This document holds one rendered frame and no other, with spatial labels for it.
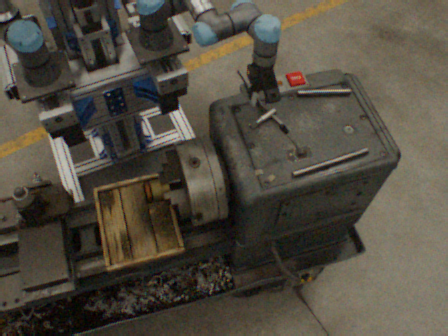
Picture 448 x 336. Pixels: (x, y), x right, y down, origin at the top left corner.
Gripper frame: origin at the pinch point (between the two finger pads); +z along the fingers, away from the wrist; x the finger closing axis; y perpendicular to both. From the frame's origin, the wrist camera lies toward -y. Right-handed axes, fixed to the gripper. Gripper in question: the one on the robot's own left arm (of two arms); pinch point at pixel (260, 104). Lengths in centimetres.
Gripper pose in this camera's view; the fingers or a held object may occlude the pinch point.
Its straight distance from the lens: 157.0
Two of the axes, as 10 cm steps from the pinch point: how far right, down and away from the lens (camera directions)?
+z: -0.2, 5.2, 8.6
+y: -2.8, -8.2, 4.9
